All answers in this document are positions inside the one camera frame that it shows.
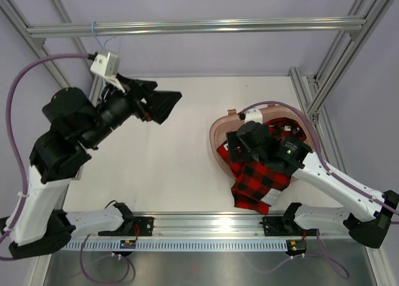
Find left aluminium frame posts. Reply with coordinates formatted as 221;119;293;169
0;0;107;112

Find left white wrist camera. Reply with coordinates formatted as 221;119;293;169
90;49;125;93

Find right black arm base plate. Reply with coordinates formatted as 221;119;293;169
259;216;296;236

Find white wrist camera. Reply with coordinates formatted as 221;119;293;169
238;108;263;124
90;49;125;93

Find aluminium frame top crossbar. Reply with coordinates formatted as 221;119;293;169
26;16;366;39

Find red black plaid shirt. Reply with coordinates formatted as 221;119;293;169
216;117;307;215

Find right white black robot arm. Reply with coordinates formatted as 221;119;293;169
226;121;398;249

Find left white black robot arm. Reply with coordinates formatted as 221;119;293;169
1;77;182;260

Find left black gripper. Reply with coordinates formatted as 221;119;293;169
84;72;183;147

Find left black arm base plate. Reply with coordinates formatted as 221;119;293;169
98;216;155;237

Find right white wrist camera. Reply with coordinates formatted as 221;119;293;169
238;108;263;124

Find white slotted cable duct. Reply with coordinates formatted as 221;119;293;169
63;239;288;252

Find aluminium frame posts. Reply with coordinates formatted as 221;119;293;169
289;0;399;125
0;0;107;112

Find pink translucent plastic basin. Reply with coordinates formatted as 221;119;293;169
209;102;320;179

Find light blue wire hanger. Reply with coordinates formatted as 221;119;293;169
90;21;118;50

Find right aluminium frame posts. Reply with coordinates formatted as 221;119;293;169
289;0;399;125

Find front aluminium rail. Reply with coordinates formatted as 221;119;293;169
43;213;380;239

